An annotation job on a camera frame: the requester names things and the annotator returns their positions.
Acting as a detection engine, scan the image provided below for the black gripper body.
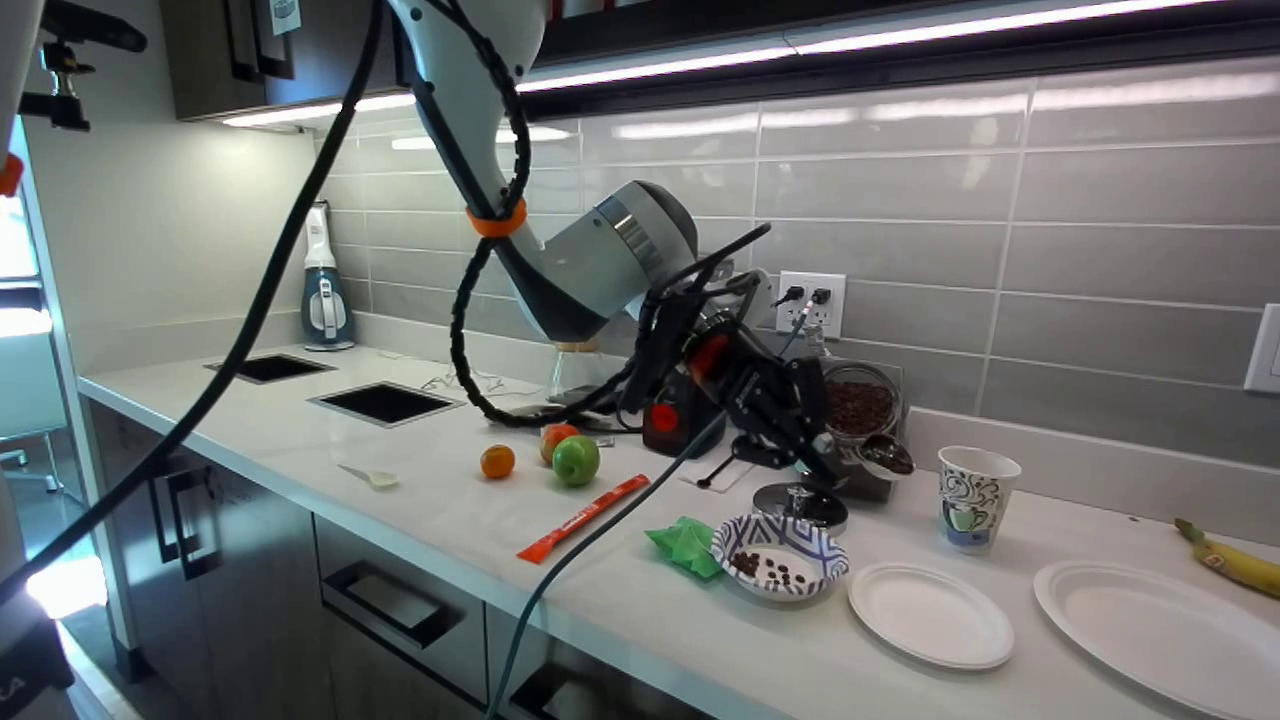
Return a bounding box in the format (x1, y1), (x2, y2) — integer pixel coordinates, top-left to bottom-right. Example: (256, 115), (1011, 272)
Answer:
(716, 338), (813, 435)

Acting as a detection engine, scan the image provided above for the silver spoon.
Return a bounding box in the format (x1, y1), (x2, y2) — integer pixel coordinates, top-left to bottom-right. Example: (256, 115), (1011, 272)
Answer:
(832, 432), (919, 480)

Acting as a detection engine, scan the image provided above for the glass coffee bean jar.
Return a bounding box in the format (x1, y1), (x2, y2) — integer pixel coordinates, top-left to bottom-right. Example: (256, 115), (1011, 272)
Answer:
(815, 356), (916, 510)

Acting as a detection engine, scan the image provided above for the black spoon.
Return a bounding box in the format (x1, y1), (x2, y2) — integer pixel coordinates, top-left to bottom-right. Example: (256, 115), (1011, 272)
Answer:
(692, 435), (765, 491)

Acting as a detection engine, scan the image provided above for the black coffee grinder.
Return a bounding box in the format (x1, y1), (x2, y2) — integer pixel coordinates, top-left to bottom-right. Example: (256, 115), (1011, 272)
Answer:
(640, 365), (733, 460)

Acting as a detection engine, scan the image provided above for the small white paper plate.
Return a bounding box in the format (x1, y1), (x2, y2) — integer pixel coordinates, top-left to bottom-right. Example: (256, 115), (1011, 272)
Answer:
(845, 556), (1018, 676)

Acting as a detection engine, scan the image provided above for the large white paper plate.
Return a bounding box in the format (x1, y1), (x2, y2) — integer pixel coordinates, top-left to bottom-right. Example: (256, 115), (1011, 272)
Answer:
(1030, 556), (1280, 720)

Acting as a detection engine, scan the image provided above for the white plastic spoon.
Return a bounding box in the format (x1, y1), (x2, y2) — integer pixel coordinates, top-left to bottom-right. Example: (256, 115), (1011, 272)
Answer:
(333, 458), (403, 491)

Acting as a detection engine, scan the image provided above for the blue patterned bowl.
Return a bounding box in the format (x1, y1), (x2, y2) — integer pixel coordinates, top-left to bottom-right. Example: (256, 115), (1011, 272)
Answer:
(710, 512), (853, 611)

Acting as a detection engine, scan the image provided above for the green packet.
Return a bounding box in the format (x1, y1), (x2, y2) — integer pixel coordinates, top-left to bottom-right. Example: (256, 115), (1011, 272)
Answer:
(645, 512), (728, 583)

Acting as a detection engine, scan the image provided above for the patterned paper cup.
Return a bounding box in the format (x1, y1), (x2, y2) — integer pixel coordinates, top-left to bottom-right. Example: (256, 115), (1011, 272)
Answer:
(937, 442), (1028, 551)

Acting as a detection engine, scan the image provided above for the green apple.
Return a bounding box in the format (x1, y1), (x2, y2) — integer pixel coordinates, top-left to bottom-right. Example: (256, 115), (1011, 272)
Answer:
(548, 432), (604, 491)

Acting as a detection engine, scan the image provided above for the red orange peach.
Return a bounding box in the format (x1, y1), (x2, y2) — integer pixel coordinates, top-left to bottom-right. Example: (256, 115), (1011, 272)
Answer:
(534, 421), (581, 472)

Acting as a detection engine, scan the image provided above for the orange red flat strip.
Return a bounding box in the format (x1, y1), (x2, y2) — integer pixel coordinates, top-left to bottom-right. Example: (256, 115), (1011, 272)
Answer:
(517, 472), (657, 567)

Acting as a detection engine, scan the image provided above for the small orange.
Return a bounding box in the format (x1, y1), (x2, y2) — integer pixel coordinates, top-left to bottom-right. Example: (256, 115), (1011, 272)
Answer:
(476, 442), (518, 485)

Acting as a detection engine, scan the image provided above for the under-cabinet light strip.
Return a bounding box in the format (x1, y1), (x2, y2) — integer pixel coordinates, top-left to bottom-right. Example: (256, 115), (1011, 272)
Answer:
(215, 0), (1211, 133)

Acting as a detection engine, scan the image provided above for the dark upper cabinet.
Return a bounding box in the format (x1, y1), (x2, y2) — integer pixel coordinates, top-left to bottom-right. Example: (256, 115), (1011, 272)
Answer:
(532, 0), (1280, 125)

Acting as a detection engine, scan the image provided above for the black square counter cutout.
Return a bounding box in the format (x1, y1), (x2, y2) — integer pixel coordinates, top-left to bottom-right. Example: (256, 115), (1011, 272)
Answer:
(311, 381), (457, 429)

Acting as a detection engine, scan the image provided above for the white blue dispenser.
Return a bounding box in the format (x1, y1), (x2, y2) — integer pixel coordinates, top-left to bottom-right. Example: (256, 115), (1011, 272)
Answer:
(296, 196), (361, 352)

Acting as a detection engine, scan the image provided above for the yellow banana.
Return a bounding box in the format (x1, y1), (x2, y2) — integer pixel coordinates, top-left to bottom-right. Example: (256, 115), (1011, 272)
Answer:
(1171, 515), (1280, 605)

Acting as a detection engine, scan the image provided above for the white double wall outlet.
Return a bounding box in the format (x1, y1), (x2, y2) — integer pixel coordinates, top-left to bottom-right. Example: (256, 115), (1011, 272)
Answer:
(777, 269), (853, 342)

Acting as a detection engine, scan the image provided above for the dark drawer handle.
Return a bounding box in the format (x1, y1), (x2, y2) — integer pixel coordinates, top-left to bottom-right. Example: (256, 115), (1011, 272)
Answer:
(506, 659), (590, 720)
(319, 556), (464, 648)

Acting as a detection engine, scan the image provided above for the long black power cable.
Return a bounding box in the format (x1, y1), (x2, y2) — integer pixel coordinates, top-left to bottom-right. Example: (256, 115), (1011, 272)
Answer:
(485, 283), (835, 720)

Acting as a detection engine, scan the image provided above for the white wall switch plate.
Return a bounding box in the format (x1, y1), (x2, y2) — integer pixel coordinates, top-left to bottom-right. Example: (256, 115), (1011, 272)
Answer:
(1238, 300), (1280, 400)

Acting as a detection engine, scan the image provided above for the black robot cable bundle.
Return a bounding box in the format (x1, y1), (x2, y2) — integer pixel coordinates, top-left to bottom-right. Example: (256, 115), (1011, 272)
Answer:
(0, 0), (777, 605)

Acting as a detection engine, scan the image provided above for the dark vertical cabinet handle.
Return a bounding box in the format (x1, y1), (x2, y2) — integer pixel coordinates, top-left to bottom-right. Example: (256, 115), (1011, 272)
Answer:
(167, 466), (224, 582)
(138, 458), (193, 564)

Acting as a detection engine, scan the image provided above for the dark wall cabinet with handles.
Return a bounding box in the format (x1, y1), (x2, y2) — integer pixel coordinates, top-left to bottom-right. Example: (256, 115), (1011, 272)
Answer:
(154, 0), (403, 130)

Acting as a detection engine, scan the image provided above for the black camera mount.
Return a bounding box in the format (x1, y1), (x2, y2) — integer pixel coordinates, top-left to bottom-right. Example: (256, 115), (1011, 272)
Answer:
(17, 0), (152, 133)

